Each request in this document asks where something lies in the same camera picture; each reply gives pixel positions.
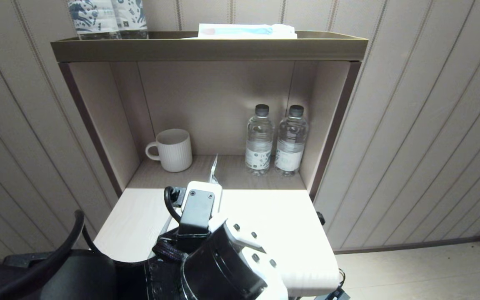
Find blue white patterned package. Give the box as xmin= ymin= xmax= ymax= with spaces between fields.
xmin=112 ymin=0 xmax=149 ymax=40
xmin=67 ymin=0 xmax=120 ymax=40

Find white blue-patterned plastic pouch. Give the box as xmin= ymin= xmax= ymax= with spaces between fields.
xmin=209 ymin=154 xmax=220 ymax=185

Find beige wooden shelf cabinet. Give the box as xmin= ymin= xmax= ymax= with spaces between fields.
xmin=51 ymin=31 xmax=369 ymax=300

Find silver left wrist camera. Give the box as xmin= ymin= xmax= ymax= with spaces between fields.
xmin=180 ymin=181 xmax=223 ymax=236

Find white blue flat packet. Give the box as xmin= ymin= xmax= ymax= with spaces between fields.
xmin=190 ymin=23 xmax=298 ymax=40

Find black braided cable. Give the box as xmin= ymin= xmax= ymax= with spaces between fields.
xmin=152 ymin=237 xmax=191 ymax=261

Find white ribbed ceramic mug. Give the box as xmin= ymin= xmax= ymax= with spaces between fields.
xmin=145 ymin=128 xmax=193 ymax=173

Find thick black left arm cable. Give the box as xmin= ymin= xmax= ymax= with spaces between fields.
xmin=0 ymin=210 xmax=85 ymax=300

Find short black left camera cable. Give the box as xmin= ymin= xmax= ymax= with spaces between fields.
xmin=164 ymin=186 xmax=187 ymax=225

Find clear water bottle black cap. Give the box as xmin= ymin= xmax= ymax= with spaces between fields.
xmin=274 ymin=105 xmax=310 ymax=177
xmin=245 ymin=104 xmax=275 ymax=176

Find black device with blue label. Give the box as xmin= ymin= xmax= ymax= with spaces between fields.
xmin=314 ymin=270 xmax=351 ymax=300

